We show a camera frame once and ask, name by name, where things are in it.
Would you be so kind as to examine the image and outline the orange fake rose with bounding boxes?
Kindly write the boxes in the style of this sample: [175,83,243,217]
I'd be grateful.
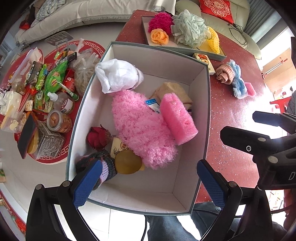
[150,28,170,45]

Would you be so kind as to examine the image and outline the large pink sponge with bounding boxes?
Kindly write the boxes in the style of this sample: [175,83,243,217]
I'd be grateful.
[160,93,199,146]

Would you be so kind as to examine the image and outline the red patterned cushion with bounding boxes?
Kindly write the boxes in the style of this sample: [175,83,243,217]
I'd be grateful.
[198,0,234,24]

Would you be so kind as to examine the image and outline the clear plastic rack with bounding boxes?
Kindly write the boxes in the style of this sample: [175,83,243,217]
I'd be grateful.
[44,31,71,47]

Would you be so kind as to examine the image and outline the purple knitted cloth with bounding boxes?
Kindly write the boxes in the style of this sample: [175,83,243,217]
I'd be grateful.
[75,149,117,190]

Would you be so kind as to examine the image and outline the grey-blue tray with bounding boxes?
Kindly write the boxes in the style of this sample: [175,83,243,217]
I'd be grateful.
[142,16,228,62]

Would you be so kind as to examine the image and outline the person's blue jeans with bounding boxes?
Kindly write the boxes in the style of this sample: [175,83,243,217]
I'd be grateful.
[145,202,232,241]

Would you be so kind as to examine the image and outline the cardboard box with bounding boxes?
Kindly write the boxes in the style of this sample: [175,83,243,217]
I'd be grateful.
[262,47,294,93]

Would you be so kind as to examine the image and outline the dark red knitted cloth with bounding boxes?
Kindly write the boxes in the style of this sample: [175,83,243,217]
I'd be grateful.
[86,125,111,151]

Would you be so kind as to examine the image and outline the beige towel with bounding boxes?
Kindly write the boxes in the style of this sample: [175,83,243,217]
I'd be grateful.
[149,82,193,109]

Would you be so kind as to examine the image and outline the pile of snack packets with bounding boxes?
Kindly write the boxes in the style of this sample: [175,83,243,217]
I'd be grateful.
[9,47,79,116]

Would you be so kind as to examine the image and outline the white bandage packet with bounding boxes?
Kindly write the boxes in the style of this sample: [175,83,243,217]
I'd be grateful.
[145,98,161,114]

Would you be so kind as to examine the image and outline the small pink sponge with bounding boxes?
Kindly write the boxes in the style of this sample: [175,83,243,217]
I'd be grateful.
[244,82,257,96]

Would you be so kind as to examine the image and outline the black cord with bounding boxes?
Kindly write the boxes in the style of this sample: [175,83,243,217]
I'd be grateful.
[228,23,247,45]

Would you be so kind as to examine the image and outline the mustard round sponge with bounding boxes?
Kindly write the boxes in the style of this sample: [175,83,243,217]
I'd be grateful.
[114,150,146,175]

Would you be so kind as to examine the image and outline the yellow cartoon tissue packet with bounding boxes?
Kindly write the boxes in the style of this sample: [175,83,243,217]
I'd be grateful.
[110,137,130,158]
[193,53,215,75]

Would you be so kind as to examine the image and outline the black smartphone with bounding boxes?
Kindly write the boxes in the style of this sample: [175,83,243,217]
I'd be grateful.
[17,113,38,159]

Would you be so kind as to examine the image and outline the green bath puff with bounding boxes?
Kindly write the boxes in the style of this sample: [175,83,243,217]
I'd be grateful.
[171,10,210,48]

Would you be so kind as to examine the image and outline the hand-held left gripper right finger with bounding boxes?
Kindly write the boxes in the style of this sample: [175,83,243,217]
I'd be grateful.
[196,159,273,241]

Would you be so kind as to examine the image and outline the glass jar of nuts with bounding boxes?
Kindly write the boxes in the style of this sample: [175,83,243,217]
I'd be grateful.
[46,109,73,133]

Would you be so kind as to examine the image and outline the pink fluffy cloth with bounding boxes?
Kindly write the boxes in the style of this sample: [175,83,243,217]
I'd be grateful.
[112,90,179,169]

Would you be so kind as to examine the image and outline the red plastic stool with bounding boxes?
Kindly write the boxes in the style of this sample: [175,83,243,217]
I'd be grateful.
[269,97,292,114]

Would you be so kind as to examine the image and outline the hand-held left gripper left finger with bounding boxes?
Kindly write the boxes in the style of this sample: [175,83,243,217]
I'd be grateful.
[26,159,103,241]

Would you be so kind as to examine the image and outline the yellow corn toy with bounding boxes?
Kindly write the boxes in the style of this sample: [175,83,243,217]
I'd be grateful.
[198,27,220,55]

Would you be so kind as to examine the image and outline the grey-blue storage box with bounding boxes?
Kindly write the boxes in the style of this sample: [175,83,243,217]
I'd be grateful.
[65,41,211,216]

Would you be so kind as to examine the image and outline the clear bag of seeds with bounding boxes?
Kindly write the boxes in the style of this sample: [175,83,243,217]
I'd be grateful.
[74,52,101,96]

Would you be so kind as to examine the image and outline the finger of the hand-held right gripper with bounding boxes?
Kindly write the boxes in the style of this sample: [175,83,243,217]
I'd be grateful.
[253,111,296,133]
[220,126,287,156]

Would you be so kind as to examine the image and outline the magenta fluffy cloth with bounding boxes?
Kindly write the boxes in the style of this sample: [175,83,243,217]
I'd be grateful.
[148,12,174,33]

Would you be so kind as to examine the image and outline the light fabric sofa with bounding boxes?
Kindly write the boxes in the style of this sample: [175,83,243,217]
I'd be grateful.
[15,0,176,44]

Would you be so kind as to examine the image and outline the blue fluffy cloth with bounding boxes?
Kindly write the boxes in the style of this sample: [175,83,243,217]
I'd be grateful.
[228,60,247,99]

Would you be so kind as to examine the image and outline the white cloth roll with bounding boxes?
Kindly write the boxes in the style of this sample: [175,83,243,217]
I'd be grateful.
[95,59,144,94]

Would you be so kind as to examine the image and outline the white plastic container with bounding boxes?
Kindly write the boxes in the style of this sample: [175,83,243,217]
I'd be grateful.
[0,90,23,116]

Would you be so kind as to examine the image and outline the silver metal tin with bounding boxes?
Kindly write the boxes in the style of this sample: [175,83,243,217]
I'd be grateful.
[28,120,65,159]

